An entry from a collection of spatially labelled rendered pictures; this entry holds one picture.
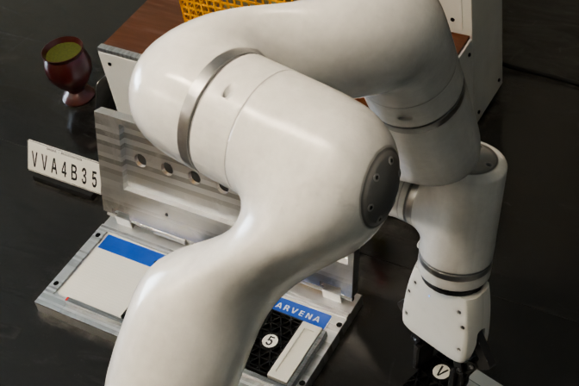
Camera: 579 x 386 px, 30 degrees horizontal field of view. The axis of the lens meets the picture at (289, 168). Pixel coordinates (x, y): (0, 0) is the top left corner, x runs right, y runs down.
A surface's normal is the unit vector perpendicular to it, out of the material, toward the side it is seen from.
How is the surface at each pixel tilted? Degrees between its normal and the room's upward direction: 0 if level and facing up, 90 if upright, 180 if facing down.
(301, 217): 53
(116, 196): 74
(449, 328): 78
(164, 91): 47
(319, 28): 61
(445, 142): 103
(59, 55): 0
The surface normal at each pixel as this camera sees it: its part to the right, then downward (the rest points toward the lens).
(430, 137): 0.16, 0.85
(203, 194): -0.51, 0.43
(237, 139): -0.55, 0.07
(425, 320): -0.73, 0.37
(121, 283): -0.14, -0.71
